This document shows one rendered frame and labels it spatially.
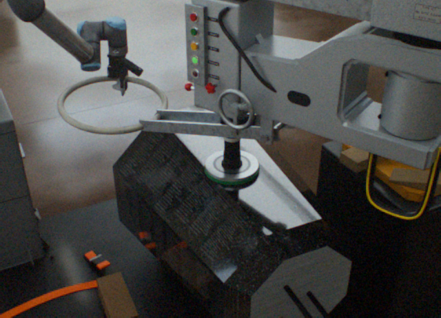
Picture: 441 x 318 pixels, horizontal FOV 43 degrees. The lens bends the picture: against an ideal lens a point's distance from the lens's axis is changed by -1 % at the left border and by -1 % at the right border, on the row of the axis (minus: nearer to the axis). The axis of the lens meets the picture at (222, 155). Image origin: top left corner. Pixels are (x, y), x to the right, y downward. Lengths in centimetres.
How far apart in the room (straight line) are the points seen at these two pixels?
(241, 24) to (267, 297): 93
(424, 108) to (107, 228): 211
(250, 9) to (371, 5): 44
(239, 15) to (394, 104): 55
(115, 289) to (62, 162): 142
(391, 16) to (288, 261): 88
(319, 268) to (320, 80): 69
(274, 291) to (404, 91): 83
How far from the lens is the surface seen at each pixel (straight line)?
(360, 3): 162
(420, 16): 155
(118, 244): 318
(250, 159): 228
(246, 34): 188
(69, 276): 305
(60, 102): 258
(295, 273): 202
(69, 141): 418
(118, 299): 272
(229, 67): 192
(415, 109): 168
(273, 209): 207
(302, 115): 184
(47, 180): 380
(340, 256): 209
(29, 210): 300
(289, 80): 181
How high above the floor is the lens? 209
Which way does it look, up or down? 33 degrees down
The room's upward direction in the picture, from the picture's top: straight up
